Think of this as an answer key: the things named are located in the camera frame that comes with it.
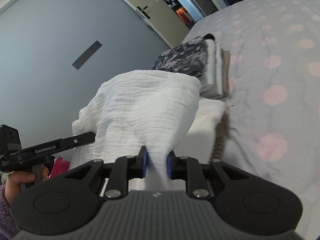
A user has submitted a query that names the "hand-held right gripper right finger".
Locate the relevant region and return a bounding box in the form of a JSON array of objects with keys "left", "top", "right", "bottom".
[{"left": 167, "top": 150, "right": 243, "bottom": 200}]

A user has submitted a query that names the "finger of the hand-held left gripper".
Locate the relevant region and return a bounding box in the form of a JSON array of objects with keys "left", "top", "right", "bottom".
[{"left": 61, "top": 131, "right": 97, "bottom": 150}]

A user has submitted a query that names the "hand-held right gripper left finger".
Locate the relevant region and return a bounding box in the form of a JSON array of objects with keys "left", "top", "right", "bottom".
[{"left": 65, "top": 145, "right": 148, "bottom": 200}]

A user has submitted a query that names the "white crinkled garment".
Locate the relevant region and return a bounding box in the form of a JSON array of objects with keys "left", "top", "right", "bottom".
[{"left": 72, "top": 69, "right": 202, "bottom": 190}]

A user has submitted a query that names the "person's left forearm purple sleeve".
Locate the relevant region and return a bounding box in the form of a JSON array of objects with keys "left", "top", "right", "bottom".
[{"left": 0, "top": 184, "right": 19, "bottom": 240}]

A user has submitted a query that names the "person's left hand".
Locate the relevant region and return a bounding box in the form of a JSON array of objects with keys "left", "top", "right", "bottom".
[{"left": 4, "top": 166, "right": 50, "bottom": 205}]

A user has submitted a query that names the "pink printed bag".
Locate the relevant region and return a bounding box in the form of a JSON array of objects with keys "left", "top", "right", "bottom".
[{"left": 49, "top": 156, "right": 72, "bottom": 178}]

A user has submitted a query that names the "white folded garment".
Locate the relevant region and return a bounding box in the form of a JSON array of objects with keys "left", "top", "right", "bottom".
[{"left": 69, "top": 97, "right": 225, "bottom": 190}]

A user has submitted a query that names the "brown knit garment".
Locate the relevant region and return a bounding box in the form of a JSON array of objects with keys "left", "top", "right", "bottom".
[{"left": 212, "top": 110, "right": 230, "bottom": 160}]

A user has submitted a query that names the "beige folded garment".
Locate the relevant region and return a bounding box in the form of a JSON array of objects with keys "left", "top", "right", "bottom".
[{"left": 220, "top": 50, "right": 232, "bottom": 98}]

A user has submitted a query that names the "dark floral folded garment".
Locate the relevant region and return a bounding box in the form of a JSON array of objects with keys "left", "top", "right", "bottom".
[{"left": 152, "top": 36, "right": 209, "bottom": 78}]

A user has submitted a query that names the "bed with dotted grey sheet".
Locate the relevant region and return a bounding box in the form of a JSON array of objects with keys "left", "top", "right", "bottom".
[{"left": 180, "top": 0, "right": 320, "bottom": 240}]

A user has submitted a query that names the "beige door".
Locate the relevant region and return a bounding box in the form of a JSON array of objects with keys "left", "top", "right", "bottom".
[{"left": 100, "top": 0, "right": 203, "bottom": 48}]

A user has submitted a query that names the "grey perforated wall strip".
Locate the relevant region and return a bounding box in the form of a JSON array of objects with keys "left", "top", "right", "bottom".
[{"left": 72, "top": 40, "right": 103, "bottom": 70}]

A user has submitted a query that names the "black door handle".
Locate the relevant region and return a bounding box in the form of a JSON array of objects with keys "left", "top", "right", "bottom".
[{"left": 136, "top": 5, "right": 153, "bottom": 27}]

